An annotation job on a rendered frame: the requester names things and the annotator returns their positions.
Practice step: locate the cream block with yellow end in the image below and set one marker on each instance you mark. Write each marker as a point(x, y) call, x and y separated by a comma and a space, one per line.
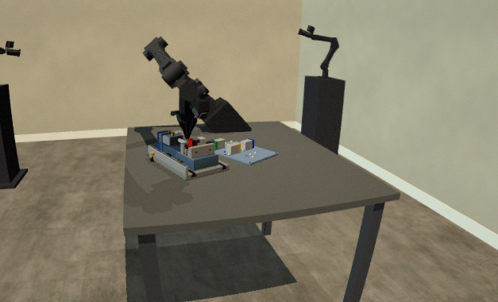
point(233, 148)

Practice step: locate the cream rectangular block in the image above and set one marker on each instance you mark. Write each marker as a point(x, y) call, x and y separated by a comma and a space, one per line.
point(219, 143)

